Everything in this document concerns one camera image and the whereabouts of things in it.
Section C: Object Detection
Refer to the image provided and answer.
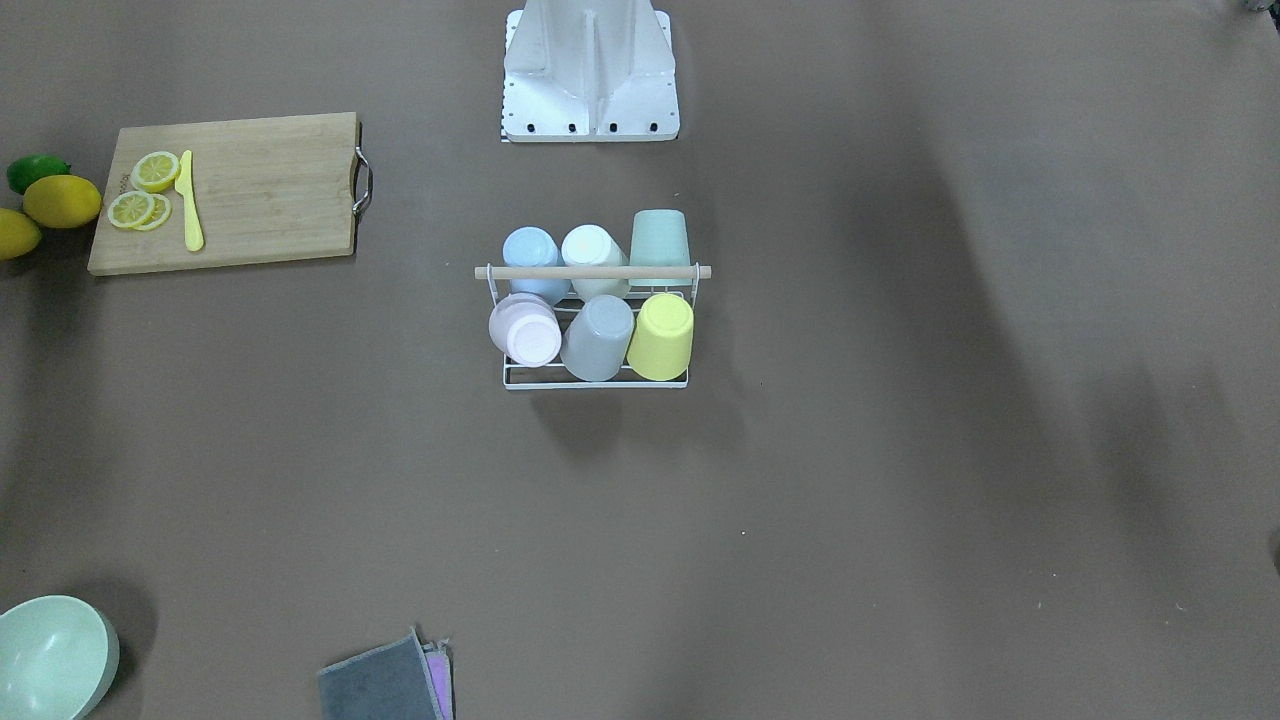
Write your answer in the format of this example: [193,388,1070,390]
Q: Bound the pink plastic cup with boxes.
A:
[488,293,563,366]

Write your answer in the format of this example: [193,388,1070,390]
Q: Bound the green plastic cup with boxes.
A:
[630,209,692,266]

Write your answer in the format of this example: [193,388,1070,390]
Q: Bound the yellow plastic cup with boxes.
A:
[626,293,695,382]

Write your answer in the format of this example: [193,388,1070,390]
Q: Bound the grey plastic cup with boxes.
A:
[561,296,635,382]

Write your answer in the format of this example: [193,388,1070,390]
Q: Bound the white plastic cup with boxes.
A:
[561,224,630,302]

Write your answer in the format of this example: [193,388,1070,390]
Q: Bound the blue plastic cup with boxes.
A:
[502,225,572,306]

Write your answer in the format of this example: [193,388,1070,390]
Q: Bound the wooden cutting board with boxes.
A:
[88,111,372,277]

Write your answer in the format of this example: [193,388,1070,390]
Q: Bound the grey folded cloth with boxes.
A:
[317,630,457,719]

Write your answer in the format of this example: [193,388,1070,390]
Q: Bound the yellow plastic knife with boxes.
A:
[174,149,205,252]

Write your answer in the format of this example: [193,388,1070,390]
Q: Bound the lemon slice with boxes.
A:
[106,190,173,232]
[129,151,180,193]

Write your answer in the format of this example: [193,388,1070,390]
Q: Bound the whole yellow lemon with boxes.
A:
[0,208,44,263]
[22,174,102,229]

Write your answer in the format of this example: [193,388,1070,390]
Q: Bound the green lime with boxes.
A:
[5,154,70,195]

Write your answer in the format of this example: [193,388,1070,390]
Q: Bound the green bowl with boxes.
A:
[1,594,120,719]

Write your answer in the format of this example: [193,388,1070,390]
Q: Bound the white wire cup rack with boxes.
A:
[474,263,713,391]

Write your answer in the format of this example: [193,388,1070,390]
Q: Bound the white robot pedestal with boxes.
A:
[500,1,681,143]

